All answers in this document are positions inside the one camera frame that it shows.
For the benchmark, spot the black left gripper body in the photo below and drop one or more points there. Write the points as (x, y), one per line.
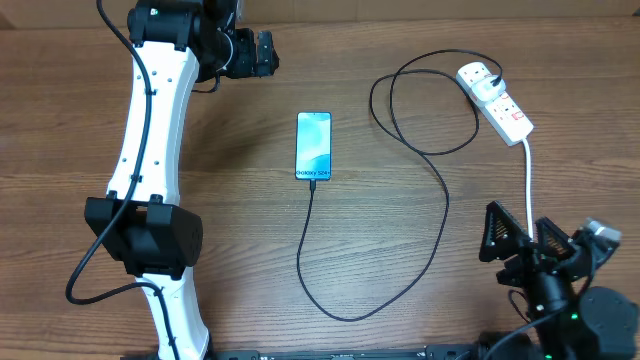
(243, 53)

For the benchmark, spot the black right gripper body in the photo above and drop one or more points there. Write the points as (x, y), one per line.
(531, 265)

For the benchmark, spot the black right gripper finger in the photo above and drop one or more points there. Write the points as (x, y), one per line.
(503, 236)
(552, 241)

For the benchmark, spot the Samsung Galaxy smartphone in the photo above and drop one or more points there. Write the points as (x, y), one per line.
(313, 146)

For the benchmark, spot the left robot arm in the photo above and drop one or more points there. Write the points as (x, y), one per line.
(175, 46)

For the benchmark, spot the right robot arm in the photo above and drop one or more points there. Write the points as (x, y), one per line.
(568, 316)

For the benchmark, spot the white charger plug adapter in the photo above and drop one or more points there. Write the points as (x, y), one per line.
(488, 89)

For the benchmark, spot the white power strip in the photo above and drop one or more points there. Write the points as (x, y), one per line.
(506, 117)

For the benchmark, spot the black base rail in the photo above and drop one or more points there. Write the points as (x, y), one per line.
(431, 352)

